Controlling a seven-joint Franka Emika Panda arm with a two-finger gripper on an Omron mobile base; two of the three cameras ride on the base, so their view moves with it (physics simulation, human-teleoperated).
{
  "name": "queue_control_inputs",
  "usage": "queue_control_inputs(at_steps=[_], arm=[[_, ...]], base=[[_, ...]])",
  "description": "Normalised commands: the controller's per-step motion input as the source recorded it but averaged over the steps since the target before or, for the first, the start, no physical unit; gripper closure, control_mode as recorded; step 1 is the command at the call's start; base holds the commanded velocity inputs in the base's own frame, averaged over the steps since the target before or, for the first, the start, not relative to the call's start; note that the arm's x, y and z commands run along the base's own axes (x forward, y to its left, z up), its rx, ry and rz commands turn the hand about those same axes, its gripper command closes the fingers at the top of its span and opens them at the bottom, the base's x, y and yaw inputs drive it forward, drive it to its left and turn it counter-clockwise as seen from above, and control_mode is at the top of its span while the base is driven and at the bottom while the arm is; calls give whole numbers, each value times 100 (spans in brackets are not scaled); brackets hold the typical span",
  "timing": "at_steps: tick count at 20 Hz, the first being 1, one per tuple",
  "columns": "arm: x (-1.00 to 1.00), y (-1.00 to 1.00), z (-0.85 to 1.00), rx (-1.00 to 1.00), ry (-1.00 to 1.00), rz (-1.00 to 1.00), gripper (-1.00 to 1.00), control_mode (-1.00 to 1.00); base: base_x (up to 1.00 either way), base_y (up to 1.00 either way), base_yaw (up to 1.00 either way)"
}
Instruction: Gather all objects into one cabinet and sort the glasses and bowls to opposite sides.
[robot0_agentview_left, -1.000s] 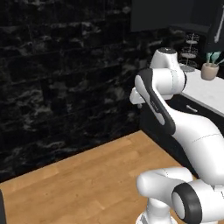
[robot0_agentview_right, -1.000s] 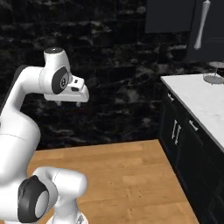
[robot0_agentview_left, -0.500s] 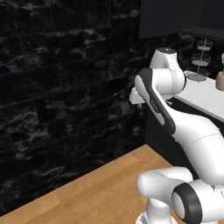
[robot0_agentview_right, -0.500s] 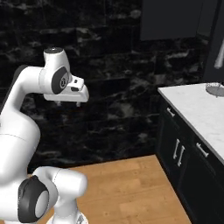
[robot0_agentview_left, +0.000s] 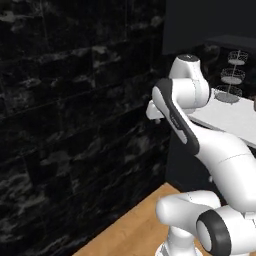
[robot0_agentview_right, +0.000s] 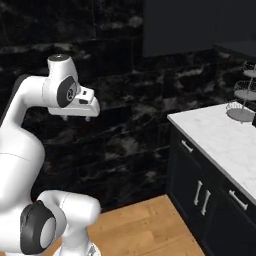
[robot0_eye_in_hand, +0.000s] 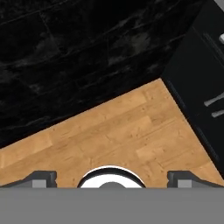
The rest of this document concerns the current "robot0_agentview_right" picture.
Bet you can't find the dark drawer front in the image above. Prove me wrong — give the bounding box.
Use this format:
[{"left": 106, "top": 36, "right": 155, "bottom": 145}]
[
  {"left": 169, "top": 125, "right": 204, "bottom": 175},
  {"left": 201, "top": 159, "right": 256, "bottom": 229}
]

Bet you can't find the white door handle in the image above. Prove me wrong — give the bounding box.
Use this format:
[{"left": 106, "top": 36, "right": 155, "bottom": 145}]
[
  {"left": 193, "top": 180, "right": 203, "bottom": 207},
  {"left": 200, "top": 189, "right": 212, "bottom": 217}
]

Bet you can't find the white drawer handle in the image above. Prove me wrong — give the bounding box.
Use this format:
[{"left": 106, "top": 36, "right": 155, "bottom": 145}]
[
  {"left": 228, "top": 189, "right": 250, "bottom": 212},
  {"left": 180, "top": 139, "right": 194, "bottom": 154}
]

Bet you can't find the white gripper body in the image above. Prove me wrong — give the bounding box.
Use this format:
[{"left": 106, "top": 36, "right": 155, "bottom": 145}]
[{"left": 47, "top": 95, "right": 101, "bottom": 118}]

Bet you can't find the tiered wire stand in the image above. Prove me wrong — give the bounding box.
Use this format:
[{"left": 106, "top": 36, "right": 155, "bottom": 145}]
[{"left": 225, "top": 59, "right": 256, "bottom": 124}]

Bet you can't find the dark wall cabinet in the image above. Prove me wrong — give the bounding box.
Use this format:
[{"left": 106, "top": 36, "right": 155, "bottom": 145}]
[{"left": 143, "top": 0, "right": 256, "bottom": 59}]

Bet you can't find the dark cupboard door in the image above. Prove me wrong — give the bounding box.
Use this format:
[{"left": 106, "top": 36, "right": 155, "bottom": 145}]
[
  {"left": 200, "top": 185, "right": 256, "bottom": 256},
  {"left": 168, "top": 150, "right": 204, "bottom": 242}
]

